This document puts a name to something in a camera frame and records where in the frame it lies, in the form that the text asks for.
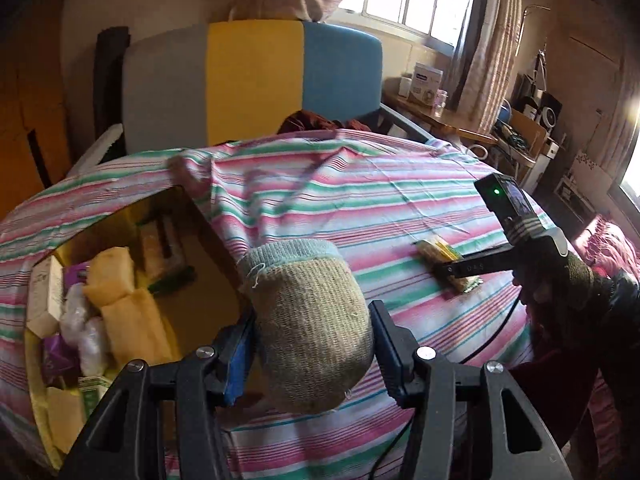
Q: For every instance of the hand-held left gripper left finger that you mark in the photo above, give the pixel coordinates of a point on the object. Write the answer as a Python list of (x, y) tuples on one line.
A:
[(237, 360)]

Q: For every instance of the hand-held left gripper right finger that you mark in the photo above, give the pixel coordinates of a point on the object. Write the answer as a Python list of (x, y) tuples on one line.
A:
[(392, 355)]

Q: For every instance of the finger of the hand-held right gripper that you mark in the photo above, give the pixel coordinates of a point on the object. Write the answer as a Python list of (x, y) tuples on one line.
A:
[(475, 266)]

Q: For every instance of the yellow snack packet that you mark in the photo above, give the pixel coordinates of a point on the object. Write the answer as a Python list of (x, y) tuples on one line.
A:
[(435, 250)]

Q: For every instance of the beige knitted pouch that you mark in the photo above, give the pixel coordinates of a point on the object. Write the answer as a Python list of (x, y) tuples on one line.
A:
[(310, 320)]

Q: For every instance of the gold tin box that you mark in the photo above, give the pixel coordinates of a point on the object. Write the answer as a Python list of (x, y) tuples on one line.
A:
[(210, 270)]

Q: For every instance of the dark green tube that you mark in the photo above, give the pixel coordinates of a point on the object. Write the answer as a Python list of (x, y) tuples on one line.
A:
[(170, 280)]

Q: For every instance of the yellow sponge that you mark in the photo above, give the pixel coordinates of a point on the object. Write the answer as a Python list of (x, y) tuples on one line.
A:
[(110, 275), (135, 325), (62, 415)]

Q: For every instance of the small grey box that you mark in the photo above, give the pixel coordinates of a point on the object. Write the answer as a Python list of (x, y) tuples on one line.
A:
[(152, 255)]

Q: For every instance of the green white small box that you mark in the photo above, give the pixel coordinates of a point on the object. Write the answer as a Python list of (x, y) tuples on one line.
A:
[(95, 390)]

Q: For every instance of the white plastic bag wad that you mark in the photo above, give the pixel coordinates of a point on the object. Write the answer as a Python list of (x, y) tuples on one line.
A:
[(85, 340)]

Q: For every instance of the purple packet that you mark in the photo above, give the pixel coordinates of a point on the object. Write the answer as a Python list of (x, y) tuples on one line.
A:
[(55, 360), (75, 272)]

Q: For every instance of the white carton box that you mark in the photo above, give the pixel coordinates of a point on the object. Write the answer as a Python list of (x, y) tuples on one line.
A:
[(45, 295)]

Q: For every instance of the person's right forearm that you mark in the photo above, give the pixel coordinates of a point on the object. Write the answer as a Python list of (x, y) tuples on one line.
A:
[(620, 310)]

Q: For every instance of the person's right hand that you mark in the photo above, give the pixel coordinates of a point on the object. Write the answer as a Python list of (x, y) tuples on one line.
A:
[(550, 285)]

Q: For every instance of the pink floral blanket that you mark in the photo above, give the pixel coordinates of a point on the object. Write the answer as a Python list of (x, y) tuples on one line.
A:
[(610, 240)]

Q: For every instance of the cardboard box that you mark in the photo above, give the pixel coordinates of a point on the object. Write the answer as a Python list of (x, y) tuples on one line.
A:
[(530, 127)]

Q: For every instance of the person's maroon clothing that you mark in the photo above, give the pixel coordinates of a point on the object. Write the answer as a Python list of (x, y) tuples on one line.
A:
[(550, 385)]

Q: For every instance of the pink green striped cloth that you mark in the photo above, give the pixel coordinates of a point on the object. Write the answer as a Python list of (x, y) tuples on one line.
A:
[(350, 195)]

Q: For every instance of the wooden desk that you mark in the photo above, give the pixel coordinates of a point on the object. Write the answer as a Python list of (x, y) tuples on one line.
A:
[(450, 122)]

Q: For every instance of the white appliance box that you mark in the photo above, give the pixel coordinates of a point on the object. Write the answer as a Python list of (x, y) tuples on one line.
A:
[(425, 82)]

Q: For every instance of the striped beige curtain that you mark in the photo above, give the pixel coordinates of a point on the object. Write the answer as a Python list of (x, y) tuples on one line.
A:
[(492, 50)]

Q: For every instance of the maroon cloth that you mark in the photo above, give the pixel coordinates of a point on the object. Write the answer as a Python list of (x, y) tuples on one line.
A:
[(310, 121)]

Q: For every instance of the grey yellow blue chair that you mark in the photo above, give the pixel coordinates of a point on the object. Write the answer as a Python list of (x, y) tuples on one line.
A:
[(250, 80)]

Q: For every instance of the wooden wardrobe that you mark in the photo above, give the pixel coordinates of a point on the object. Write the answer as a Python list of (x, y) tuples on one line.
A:
[(20, 160)]

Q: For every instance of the black rolled mat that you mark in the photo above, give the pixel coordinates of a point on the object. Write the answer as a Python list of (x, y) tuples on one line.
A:
[(107, 75)]

